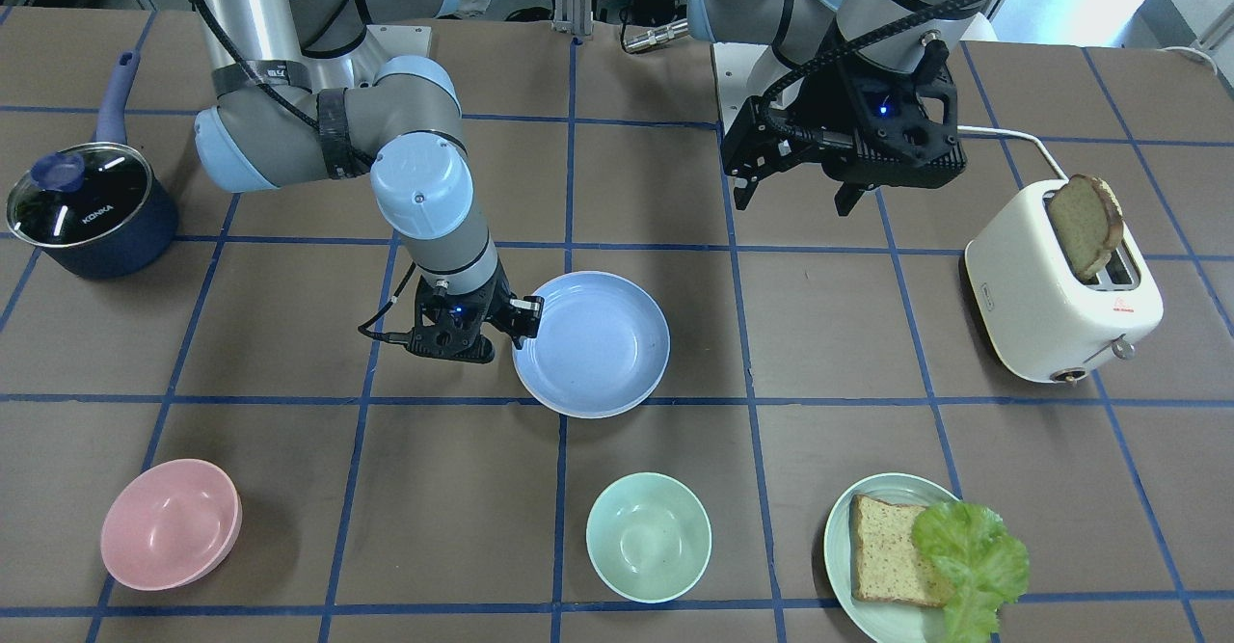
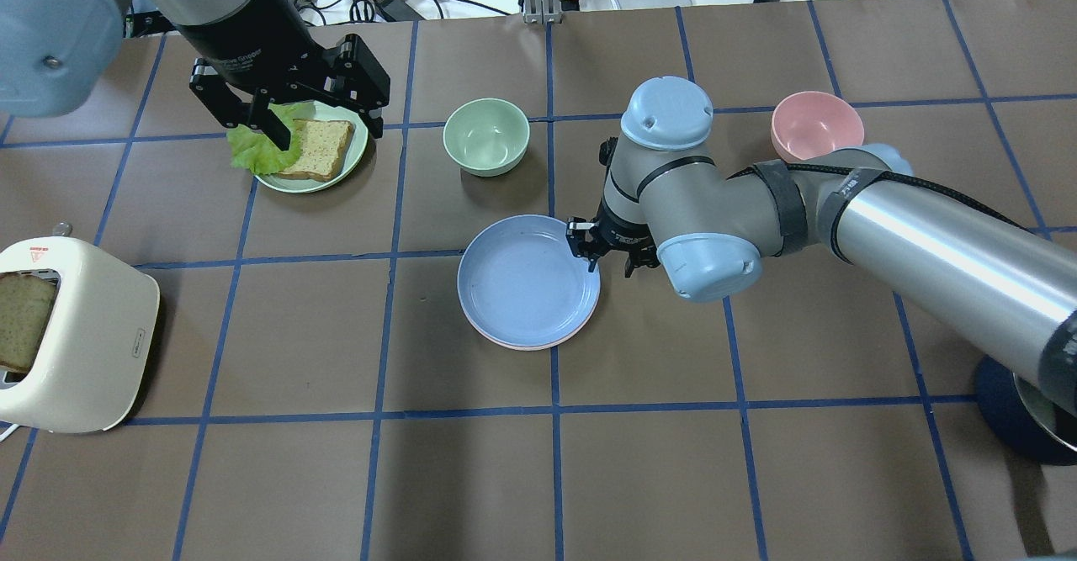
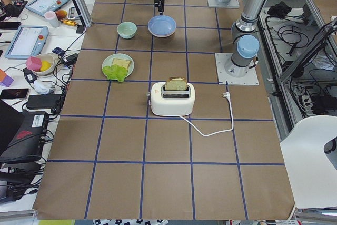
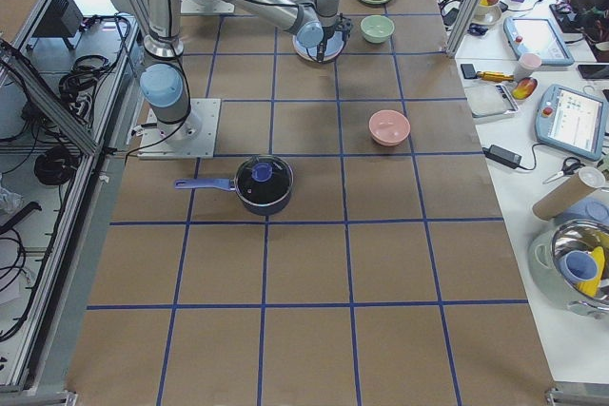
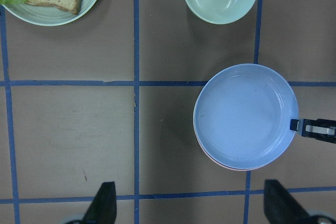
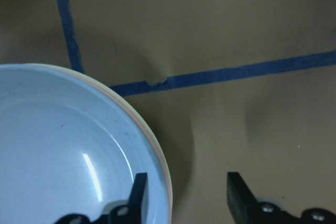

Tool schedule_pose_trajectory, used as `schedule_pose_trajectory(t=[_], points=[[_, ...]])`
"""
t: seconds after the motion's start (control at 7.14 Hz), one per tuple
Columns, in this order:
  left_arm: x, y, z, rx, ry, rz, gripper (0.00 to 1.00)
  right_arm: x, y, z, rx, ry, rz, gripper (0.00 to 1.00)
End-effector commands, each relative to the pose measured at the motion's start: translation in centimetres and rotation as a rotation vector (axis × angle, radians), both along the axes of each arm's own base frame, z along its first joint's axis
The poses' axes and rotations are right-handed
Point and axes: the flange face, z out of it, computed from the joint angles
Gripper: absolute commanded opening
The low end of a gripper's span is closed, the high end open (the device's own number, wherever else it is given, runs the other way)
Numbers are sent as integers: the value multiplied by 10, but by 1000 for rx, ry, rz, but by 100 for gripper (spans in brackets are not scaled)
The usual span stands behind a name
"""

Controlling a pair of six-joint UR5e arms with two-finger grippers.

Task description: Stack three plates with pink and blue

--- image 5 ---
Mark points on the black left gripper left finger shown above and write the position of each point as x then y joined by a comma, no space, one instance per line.
103,208

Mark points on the pink plate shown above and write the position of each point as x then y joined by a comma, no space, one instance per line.
217,162

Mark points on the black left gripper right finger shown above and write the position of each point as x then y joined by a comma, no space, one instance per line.
280,206

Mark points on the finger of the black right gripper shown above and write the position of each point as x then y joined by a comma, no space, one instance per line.
319,129

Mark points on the blue plate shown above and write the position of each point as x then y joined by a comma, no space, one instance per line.
243,114

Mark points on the green plate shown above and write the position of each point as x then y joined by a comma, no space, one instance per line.
47,16

